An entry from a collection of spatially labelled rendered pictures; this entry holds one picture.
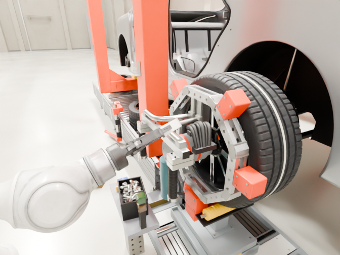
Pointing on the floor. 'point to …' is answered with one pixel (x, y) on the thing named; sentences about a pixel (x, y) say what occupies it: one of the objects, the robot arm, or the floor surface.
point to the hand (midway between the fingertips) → (170, 127)
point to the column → (135, 245)
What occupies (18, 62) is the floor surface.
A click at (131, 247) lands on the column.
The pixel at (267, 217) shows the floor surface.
